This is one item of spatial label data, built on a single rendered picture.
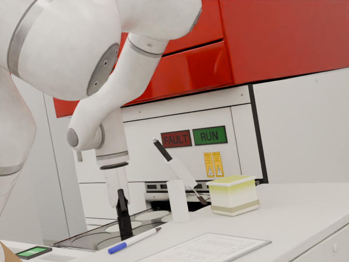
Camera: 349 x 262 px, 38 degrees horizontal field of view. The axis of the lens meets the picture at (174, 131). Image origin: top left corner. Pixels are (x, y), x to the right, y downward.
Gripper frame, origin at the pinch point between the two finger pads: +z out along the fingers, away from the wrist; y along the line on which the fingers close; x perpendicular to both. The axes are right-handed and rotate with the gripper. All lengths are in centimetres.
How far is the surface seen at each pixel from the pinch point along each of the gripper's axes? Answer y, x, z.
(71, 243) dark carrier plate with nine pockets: -0.2, -14.1, 2.0
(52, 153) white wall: -352, -25, -4
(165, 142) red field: -17.5, 17.8, -17.6
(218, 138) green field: -0.7, 29.0, -17.2
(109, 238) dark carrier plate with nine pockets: 3.8, -4.7, 2.0
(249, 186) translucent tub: 34.9, 22.9, -9.2
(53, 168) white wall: -355, -27, 10
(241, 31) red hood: 8, 37, -43
